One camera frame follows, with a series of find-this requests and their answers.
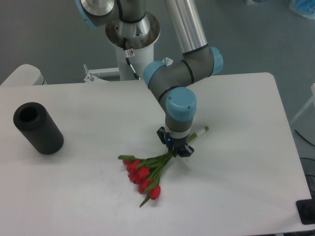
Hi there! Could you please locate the white chair back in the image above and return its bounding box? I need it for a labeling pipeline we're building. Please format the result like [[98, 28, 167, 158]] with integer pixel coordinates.
[[1, 64, 47, 88]]

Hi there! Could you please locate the grey pedestal cable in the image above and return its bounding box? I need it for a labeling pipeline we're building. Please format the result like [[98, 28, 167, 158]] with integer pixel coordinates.
[[125, 57, 141, 81]]

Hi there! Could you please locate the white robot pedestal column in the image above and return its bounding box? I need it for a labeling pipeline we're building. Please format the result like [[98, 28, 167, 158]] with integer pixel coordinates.
[[106, 31, 156, 81]]

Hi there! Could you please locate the black device at table edge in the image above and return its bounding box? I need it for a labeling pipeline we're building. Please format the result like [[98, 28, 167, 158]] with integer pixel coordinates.
[[296, 199, 315, 225]]

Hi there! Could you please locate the black floor cable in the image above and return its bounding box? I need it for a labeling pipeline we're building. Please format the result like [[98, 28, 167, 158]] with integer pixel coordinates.
[[294, 129, 315, 146]]

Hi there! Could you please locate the blue plastic bag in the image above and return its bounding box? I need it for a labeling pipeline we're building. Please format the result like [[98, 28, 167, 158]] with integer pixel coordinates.
[[289, 0, 315, 20]]

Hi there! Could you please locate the black cylindrical vase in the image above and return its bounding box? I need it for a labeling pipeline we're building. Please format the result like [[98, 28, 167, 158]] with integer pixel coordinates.
[[13, 102, 64, 155]]

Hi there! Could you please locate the red tulip bouquet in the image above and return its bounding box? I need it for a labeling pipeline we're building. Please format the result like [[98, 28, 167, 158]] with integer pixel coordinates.
[[117, 125, 210, 208]]

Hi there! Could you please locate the white metal base frame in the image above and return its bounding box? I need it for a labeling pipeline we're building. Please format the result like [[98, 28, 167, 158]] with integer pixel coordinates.
[[83, 57, 173, 84]]

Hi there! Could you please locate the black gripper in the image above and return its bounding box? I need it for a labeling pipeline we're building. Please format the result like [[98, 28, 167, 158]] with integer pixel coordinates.
[[157, 126, 193, 157]]

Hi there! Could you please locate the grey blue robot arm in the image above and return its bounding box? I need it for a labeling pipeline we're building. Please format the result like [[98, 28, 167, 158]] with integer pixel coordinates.
[[76, 0, 223, 157]]

